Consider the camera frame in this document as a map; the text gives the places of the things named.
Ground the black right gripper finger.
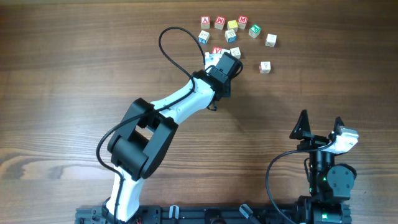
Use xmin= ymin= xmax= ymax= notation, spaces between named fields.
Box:
xmin=333 ymin=116 xmax=344 ymax=133
xmin=289 ymin=110 xmax=311 ymax=139

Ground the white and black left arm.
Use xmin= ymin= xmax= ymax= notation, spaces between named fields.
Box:
xmin=103 ymin=53 xmax=243 ymax=223

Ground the red V block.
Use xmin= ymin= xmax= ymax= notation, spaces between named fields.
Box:
xmin=211 ymin=46 xmax=222 ymax=54

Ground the green V block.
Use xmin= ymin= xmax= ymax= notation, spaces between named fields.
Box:
xmin=221 ymin=49 xmax=231 ymax=54

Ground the plain block with drawing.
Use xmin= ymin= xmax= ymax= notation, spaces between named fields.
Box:
xmin=230 ymin=47 xmax=241 ymax=59

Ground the blue side block centre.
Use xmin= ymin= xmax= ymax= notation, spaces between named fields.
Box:
xmin=225 ymin=29 xmax=237 ymax=43

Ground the blue side block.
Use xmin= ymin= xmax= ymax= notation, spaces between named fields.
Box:
xmin=198 ymin=30 xmax=210 ymax=44
xmin=225 ymin=29 xmax=237 ymax=43

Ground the blue side block left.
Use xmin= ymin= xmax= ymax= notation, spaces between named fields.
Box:
xmin=198 ymin=30 xmax=210 ymax=44

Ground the plain block red side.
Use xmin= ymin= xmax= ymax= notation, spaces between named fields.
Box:
xmin=259 ymin=62 xmax=271 ymax=74

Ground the yellow top block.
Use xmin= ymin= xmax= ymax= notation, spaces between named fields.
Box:
xmin=227 ymin=20 xmax=239 ymax=32

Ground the red M block left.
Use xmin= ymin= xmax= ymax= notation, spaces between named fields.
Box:
xmin=214 ymin=16 xmax=226 ymax=30

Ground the red m block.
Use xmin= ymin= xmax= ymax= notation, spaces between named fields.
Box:
xmin=237 ymin=15 xmax=248 ymax=29
xmin=214 ymin=16 xmax=226 ymax=30

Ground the green top block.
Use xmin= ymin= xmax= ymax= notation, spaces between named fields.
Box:
xmin=249 ymin=24 xmax=261 ymax=39

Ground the red A letter block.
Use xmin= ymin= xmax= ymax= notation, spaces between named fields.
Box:
xmin=200 ymin=16 xmax=210 ymax=29

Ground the red M block right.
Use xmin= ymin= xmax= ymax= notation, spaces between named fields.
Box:
xmin=237 ymin=15 xmax=248 ymax=29

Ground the plain wooden block far right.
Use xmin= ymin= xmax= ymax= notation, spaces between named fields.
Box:
xmin=266 ymin=34 xmax=277 ymax=47

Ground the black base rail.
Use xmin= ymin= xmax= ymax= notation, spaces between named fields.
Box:
xmin=75 ymin=205 xmax=288 ymax=224

